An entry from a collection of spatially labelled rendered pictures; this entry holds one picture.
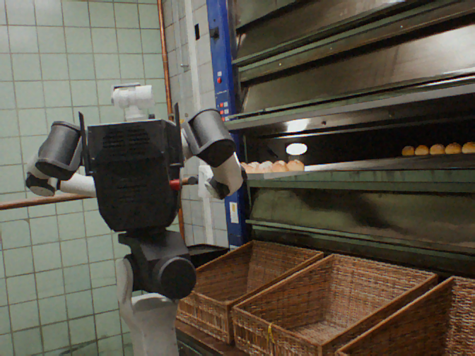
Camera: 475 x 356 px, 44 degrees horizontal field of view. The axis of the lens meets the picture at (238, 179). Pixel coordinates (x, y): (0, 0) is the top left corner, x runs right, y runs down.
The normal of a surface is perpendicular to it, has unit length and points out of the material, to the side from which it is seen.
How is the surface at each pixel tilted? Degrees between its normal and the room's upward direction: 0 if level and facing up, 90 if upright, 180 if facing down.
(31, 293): 90
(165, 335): 81
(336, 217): 70
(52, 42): 90
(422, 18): 90
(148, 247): 45
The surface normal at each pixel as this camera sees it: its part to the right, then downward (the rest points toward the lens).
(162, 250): 0.29, -0.71
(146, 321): 0.48, -0.15
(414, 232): -0.85, -0.24
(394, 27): -0.87, 0.11
